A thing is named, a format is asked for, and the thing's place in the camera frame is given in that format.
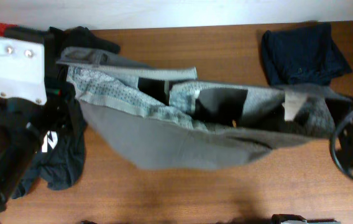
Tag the grey shorts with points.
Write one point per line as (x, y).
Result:
(168, 118)

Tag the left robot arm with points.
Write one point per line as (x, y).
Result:
(23, 124)

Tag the black printed t-shirt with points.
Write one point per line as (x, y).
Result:
(61, 159)

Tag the navy blue folded garment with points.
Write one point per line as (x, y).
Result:
(302, 55)

